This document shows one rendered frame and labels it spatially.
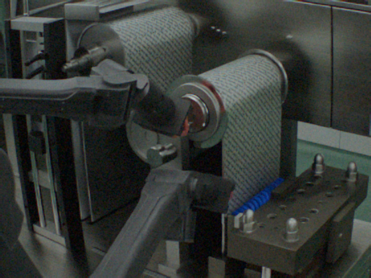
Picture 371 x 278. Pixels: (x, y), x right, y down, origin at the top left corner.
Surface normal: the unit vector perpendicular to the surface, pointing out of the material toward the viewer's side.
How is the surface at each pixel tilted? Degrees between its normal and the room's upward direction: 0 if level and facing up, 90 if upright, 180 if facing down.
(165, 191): 4
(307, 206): 0
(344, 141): 90
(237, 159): 91
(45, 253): 0
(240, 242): 90
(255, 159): 91
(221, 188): 63
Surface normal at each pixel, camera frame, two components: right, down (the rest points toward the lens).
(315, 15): -0.59, 0.32
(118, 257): -0.07, -0.90
